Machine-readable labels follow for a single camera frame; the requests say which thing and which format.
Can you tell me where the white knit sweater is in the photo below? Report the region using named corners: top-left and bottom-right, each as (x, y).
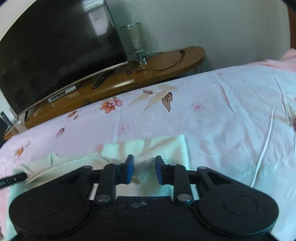
top-left (11, 135), bottom-right (189, 196)

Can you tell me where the pink floral bed sheet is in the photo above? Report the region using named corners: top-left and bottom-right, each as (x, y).
top-left (1, 49), bottom-right (295, 240)

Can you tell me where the silver set-top box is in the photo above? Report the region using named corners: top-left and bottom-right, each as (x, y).
top-left (47, 85), bottom-right (77, 103)

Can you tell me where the wooden TV console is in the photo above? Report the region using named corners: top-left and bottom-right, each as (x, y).
top-left (17, 46), bottom-right (206, 132)

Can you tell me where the large black curved television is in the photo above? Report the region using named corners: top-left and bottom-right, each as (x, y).
top-left (1, 1), bottom-right (127, 114)

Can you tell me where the black cable on console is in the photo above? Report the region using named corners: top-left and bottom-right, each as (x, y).
top-left (125, 46), bottom-right (196, 75)

